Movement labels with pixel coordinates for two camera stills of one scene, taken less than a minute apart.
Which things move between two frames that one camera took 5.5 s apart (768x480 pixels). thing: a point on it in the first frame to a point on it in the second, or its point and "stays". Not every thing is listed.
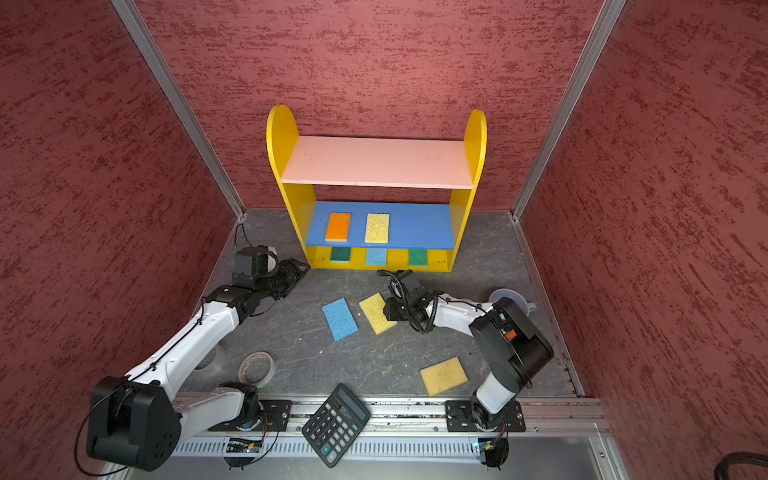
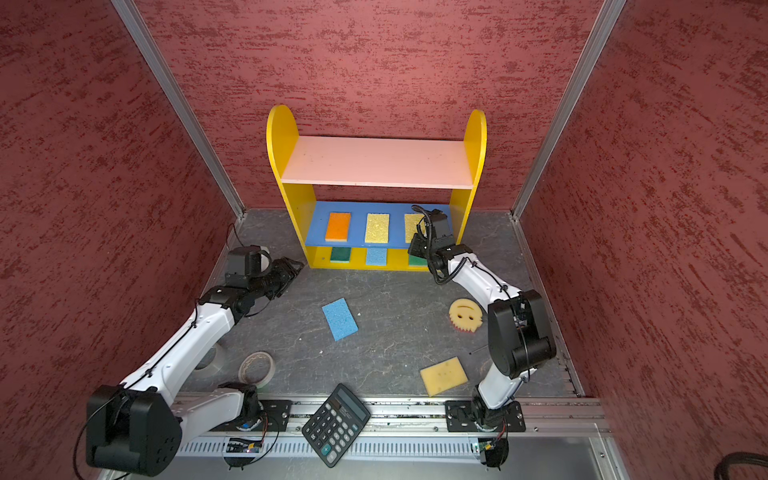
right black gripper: (391, 312) to (416, 248)
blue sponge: (376, 256) stays
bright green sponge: (418, 257) stays
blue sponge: (340, 319) stays
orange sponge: (338, 227) stays
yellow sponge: (373, 308) to (410, 225)
